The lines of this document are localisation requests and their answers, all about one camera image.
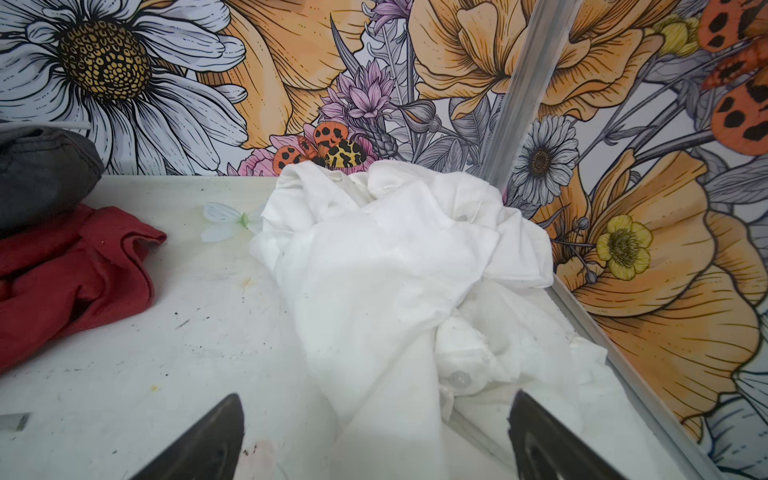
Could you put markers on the right aluminium corner post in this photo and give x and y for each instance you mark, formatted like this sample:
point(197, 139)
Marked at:
point(548, 32)

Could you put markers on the white cloth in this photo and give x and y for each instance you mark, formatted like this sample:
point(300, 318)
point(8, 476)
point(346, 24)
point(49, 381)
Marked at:
point(421, 304)

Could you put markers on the red cloth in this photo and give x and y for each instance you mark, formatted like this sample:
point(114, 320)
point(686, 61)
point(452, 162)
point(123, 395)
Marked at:
point(77, 271)

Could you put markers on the dark grey cloth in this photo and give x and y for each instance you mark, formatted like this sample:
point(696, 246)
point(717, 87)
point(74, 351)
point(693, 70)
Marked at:
point(44, 172)

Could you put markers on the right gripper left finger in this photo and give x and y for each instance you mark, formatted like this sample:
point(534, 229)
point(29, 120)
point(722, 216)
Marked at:
point(209, 449)

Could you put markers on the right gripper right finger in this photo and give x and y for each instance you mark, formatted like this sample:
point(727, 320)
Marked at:
point(544, 448)

